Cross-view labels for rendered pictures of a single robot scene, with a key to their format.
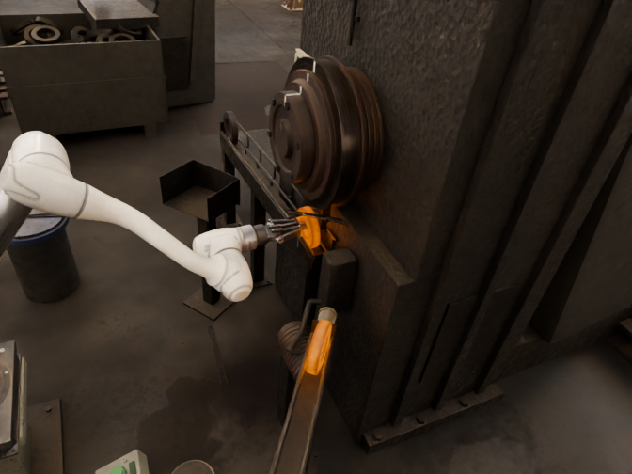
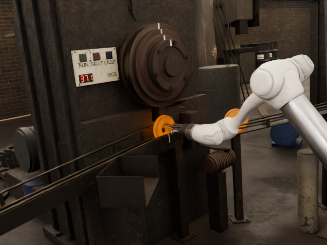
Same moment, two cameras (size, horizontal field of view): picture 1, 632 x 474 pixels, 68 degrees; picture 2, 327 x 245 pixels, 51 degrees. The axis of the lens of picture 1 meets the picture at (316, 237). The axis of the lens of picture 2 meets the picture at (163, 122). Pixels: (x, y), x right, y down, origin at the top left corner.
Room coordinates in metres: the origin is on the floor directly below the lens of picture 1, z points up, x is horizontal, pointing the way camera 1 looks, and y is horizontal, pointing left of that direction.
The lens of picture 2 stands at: (1.87, 1.97, 1.22)
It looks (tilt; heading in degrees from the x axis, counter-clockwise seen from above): 12 degrees down; 256
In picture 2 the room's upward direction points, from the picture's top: 5 degrees counter-clockwise
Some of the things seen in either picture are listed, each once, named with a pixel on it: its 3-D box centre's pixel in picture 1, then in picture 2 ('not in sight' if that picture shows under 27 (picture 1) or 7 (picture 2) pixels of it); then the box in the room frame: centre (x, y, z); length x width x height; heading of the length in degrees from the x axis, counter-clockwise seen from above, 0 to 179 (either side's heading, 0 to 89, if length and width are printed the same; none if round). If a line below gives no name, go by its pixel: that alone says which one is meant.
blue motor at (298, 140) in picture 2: not in sight; (287, 129); (-0.43, -1.38, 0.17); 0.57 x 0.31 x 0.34; 47
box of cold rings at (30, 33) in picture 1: (86, 74); not in sight; (3.50, 1.91, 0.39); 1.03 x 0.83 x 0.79; 121
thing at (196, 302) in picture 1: (204, 244); (137, 238); (1.67, 0.51, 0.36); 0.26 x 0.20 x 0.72; 62
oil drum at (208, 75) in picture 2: not in sight; (219, 97); (-0.12, -2.51, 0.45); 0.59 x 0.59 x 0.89
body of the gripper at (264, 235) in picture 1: (266, 233); (183, 129); (1.30, 0.17, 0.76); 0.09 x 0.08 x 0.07; 118
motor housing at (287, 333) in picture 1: (299, 388); (220, 189); (1.02, 0.00, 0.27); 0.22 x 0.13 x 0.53; 27
